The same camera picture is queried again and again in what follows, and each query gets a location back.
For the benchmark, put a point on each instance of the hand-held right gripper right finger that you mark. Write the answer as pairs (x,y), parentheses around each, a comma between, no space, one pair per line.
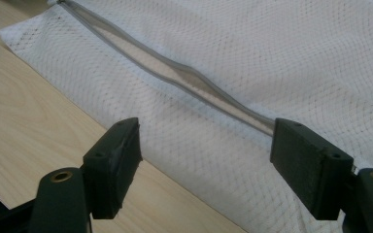
(307,165)

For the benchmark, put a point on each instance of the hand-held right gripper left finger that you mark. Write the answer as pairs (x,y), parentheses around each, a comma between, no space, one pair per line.
(110,168)

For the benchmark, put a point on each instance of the white mesh laundry bag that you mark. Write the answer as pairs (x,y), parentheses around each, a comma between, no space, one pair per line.
(239,64)

